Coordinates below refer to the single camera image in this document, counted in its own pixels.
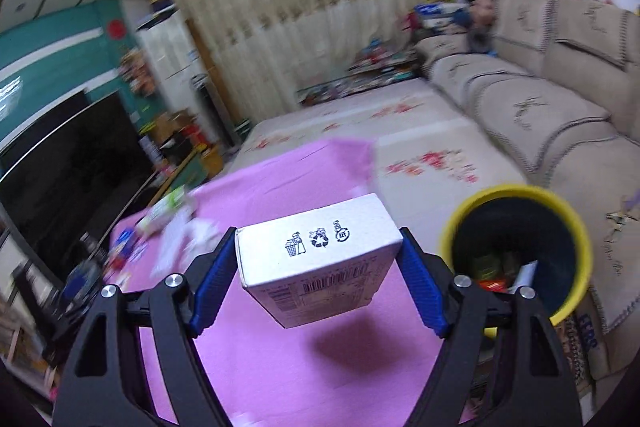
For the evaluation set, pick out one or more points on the dark round cushion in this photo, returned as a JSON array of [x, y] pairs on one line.
[[480, 39]]

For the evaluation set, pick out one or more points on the floral floor mat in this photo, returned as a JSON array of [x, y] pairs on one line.
[[425, 127]]

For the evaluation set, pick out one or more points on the beige sofa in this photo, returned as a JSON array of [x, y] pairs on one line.
[[550, 117]]

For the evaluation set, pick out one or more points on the blue white box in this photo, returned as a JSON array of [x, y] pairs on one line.
[[125, 241]]

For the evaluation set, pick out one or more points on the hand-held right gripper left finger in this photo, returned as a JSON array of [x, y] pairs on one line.
[[212, 282]]

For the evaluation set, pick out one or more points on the black tower fan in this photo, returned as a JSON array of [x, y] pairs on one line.
[[207, 107]]

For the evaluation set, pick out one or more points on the black television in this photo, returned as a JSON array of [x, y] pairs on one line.
[[65, 167]]

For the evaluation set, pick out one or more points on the blue star bag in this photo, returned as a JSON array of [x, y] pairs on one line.
[[440, 12]]

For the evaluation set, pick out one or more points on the pile of books and toys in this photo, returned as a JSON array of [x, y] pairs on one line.
[[380, 62]]

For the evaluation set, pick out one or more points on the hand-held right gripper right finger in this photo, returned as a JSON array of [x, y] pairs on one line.
[[422, 282]]

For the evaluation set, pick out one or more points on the pale paper box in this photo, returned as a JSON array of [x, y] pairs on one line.
[[310, 267]]

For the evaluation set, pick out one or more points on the artificial flower bunch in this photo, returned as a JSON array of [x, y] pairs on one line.
[[135, 67]]

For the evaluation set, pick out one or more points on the white and green bottle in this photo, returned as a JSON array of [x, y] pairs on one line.
[[162, 212]]

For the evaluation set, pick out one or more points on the beige curtain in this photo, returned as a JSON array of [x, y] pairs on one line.
[[300, 7]]

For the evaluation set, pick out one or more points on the white standing air conditioner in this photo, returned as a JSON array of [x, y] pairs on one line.
[[170, 52]]

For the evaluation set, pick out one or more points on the pink floral tablecloth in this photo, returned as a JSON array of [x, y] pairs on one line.
[[300, 367]]

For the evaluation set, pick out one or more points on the red snack wrapper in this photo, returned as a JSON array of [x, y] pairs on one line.
[[492, 284]]

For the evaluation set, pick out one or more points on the yellow trash bin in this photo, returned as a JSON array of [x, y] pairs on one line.
[[520, 232]]

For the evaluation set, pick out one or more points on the open cardboard box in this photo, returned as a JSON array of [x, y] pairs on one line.
[[170, 124]]

